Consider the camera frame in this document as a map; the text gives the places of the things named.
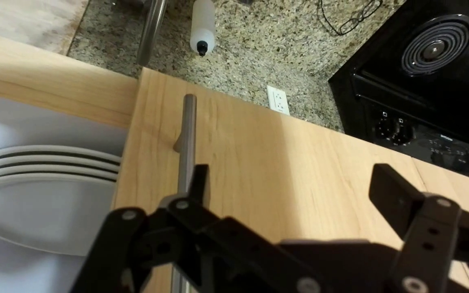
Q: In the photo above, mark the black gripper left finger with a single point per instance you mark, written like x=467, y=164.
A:
x=214, y=253

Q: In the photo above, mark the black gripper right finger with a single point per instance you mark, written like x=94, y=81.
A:
x=434, y=231

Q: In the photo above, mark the silver bar door handle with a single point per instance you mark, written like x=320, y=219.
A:
x=186, y=148

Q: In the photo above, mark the light wood cabinet door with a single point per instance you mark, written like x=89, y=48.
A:
x=281, y=175

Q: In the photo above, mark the stack of white plates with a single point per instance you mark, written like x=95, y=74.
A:
x=55, y=196

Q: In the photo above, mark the black stove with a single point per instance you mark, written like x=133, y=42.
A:
x=408, y=86

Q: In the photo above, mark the white soap bottle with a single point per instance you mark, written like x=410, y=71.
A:
x=203, y=29

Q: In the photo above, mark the chrome kitchen faucet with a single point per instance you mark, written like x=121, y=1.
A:
x=154, y=14

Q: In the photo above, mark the white wall outlet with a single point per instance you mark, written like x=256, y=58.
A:
x=278, y=99

